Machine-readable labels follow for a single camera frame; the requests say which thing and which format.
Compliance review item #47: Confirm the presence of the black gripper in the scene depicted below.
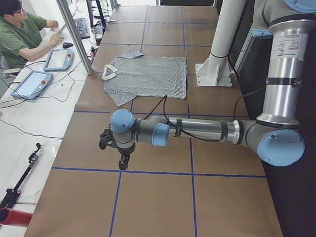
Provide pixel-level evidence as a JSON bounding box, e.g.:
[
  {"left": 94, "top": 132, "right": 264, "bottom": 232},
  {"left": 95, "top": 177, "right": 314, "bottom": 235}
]
[{"left": 117, "top": 144, "right": 135, "bottom": 170}]

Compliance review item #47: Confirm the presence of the striped polo shirt white collar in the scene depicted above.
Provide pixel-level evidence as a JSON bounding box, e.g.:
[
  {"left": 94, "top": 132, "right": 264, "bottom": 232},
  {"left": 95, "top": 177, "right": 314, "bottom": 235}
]
[{"left": 102, "top": 48, "right": 187, "bottom": 107}]

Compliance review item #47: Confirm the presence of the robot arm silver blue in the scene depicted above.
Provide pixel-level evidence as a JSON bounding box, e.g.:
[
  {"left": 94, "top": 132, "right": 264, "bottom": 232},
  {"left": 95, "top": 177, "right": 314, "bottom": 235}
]
[{"left": 99, "top": 0, "right": 316, "bottom": 170}]

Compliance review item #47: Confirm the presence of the black tripod stick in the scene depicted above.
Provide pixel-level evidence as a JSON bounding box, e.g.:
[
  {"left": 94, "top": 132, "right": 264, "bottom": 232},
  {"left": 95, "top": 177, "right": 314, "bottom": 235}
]
[{"left": 0, "top": 143, "right": 41, "bottom": 209}]

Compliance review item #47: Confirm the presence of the teach pendant near person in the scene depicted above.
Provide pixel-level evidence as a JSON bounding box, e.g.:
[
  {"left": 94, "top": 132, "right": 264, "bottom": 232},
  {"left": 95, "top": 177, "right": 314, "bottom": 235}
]
[{"left": 43, "top": 48, "right": 74, "bottom": 72}]

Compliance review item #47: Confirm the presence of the red cylinder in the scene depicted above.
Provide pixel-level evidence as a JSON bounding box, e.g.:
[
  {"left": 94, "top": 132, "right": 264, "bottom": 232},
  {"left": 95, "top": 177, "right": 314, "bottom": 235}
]
[{"left": 0, "top": 208, "right": 33, "bottom": 227}]

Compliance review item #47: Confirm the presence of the black computer mouse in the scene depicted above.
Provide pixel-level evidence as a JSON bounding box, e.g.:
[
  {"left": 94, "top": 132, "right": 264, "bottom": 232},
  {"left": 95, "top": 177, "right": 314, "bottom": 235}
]
[{"left": 62, "top": 42, "right": 74, "bottom": 49}]

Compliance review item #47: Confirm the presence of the black keyboard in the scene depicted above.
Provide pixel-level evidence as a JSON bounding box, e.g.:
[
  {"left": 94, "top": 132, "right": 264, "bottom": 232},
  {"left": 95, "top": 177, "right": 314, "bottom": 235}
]
[{"left": 74, "top": 18, "right": 90, "bottom": 39}]

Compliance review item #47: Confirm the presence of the person in green shirt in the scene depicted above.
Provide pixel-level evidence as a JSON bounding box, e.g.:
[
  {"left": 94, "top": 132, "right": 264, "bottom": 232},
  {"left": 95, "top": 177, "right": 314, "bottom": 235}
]
[{"left": 0, "top": 0, "right": 62, "bottom": 69}]

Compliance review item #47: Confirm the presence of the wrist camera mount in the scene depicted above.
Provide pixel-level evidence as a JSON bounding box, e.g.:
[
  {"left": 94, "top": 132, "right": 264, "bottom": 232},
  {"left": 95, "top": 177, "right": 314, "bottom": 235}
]
[{"left": 99, "top": 128, "right": 117, "bottom": 150}]

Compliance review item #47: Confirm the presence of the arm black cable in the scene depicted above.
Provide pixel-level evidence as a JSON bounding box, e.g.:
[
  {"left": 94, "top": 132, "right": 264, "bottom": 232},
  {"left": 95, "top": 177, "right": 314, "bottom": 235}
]
[{"left": 143, "top": 83, "right": 269, "bottom": 142}]

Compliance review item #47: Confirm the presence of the teach pendant nearer camera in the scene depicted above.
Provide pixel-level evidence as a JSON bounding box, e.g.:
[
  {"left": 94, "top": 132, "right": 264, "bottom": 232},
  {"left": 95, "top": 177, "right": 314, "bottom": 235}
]
[{"left": 10, "top": 71, "right": 53, "bottom": 100}]

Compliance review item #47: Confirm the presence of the white central mounting post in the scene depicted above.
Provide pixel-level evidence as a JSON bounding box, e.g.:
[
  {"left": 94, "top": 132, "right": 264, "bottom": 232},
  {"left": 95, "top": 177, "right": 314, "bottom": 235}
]
[{"left": 196, "top": 0, "right": 246, "bottom": 87}]

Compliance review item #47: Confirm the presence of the aluminium frame post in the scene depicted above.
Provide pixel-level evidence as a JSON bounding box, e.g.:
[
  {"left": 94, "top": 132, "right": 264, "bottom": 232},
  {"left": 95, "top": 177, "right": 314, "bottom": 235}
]
[{"left": 57, "top": 0, "right": 93, "bottom": 75}]

